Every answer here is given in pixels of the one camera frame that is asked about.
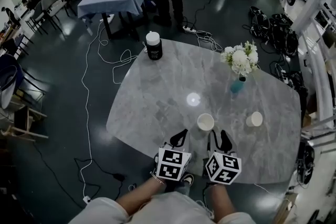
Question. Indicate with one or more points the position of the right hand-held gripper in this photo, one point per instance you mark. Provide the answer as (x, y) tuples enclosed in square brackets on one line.
[(223, 168)]

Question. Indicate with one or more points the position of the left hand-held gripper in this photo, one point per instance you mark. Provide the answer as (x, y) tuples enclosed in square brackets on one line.
[(170, 165)]

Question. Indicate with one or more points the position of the person's right forearm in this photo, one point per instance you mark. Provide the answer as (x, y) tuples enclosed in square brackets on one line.
[(221, 199)]

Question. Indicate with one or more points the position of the person's left forearm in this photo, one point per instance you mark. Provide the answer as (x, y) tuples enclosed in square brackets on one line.
[(139, 196)]

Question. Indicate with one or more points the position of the person's black white shoe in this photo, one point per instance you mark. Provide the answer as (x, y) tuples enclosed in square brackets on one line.
[(188, 178)]

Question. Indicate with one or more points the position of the person's blue jeans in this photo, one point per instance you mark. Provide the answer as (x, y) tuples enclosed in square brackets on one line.
[(178, 187)]

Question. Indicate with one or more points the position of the blue ribbed vase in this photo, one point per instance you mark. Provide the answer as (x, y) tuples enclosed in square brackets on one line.
[(237, 86)]

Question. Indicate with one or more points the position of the person's white shirt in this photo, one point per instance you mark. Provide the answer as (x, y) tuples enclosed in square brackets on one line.
[(170, 209)]

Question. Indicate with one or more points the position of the white flower bouquet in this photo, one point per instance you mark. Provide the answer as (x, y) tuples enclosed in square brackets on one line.
[(240, 60)]

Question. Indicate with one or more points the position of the black gear heap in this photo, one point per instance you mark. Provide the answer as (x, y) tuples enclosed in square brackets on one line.
[(305, 162)]

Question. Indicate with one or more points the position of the wooden floor plank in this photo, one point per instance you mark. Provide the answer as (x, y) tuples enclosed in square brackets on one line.
[(286, 209)]

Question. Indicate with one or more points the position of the black bottle white cap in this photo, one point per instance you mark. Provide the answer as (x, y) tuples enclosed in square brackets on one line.
[(154, 51)]

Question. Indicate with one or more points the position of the white power strip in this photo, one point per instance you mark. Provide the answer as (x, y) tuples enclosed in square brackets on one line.
[(189, 29), (87, 199)]

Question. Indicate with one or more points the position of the white metal shelving rack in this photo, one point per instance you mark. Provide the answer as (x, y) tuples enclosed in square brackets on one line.
[(319, 73)]

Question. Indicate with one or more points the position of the pile of black bags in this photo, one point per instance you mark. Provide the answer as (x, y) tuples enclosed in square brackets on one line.
[(273, 29)]

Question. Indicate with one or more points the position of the blue chair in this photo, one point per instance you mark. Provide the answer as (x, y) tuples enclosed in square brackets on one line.
[(10, 70)]

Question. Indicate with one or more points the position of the grey dining chair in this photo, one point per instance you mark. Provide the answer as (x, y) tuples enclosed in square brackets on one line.
[(53, 4)]

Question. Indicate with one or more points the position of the wooden frame stool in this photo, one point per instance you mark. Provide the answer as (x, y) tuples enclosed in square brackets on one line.
[(26, 135)]

